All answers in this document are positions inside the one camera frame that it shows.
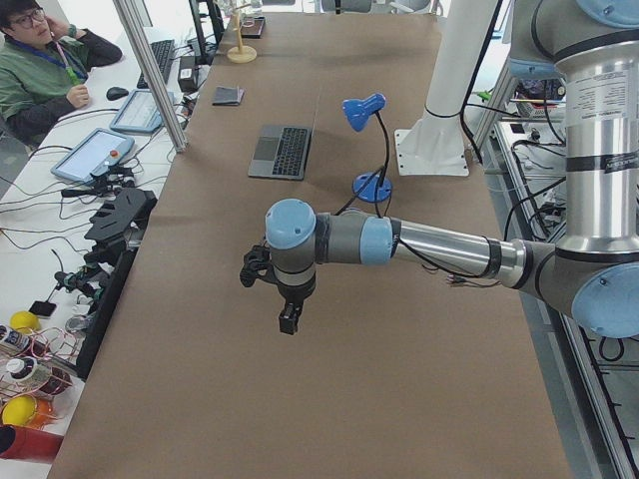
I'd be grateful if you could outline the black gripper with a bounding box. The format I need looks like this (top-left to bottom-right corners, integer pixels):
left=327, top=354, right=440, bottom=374
left=277, top=281, right=316, bottom=335

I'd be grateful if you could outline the grey laptop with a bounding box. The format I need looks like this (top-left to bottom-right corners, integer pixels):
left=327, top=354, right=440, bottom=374
left=248, top=125, right=312, bottom=181

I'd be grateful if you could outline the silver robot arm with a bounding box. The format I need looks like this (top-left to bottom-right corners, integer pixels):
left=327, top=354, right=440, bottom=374
left=266, top=1, right=638, bottom=338

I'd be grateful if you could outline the blue desk lamp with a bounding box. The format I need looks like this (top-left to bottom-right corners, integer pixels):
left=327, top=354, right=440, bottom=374
left=341, top=93, right=392, bottom=205

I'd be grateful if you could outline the grey folded cloth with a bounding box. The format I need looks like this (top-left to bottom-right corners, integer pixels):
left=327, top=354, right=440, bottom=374
left=212, top=86, right=245, bottom=106

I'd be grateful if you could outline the near teach pendant tablet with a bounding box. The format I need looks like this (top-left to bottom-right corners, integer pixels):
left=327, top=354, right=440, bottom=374
left=50, top=129, right=135, bottom=183

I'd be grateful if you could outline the teach pendant tablet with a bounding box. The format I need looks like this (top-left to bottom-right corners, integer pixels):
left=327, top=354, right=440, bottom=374
left=110, top=89, right=163, bottom=135
left=50, top=129, right=135, bottom=183

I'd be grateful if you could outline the far teach pendant tablet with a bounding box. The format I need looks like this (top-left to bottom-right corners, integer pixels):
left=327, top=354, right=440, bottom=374
left=110, top=89, right=163, bottom=135

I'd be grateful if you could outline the yellow ball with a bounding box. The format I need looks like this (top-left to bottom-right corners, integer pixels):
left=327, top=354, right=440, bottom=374
left=9, top=310, right=41, bottom=334
left=1, top=395, right=37, bottom=426

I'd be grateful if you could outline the black power adapter box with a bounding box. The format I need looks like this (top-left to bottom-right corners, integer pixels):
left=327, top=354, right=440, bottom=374
left=178, top=55, right=199, bottom=93

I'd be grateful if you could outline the wooden mug tree stand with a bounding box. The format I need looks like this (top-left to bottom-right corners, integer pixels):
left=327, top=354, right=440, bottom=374
left=227, top=1, right=258, bottom=64

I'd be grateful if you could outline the black computer mouse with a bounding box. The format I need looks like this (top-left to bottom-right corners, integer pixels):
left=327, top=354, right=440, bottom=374
left=106, top=87, right=129, bottom=101

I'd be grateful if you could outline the black keyboard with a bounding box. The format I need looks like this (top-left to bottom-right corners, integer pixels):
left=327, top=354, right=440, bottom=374
left=150, top=39, right=175, bottom=83

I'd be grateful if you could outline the person in green jacket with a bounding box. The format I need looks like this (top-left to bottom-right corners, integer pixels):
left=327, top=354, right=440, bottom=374
left=1, top=1, right=122, bottom=148

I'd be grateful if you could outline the black camera stand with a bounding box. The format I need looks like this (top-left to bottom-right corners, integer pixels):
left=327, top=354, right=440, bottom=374
left=54, top=188, right=157, bottom=380

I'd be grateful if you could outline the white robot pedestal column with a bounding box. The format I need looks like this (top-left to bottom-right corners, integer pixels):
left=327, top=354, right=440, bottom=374
left=395, top=1, right=481, bottom=177

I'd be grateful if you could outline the aluminium frame post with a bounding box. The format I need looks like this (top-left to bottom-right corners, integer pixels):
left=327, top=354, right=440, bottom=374
left=113, top=0, right=188, bottom=153

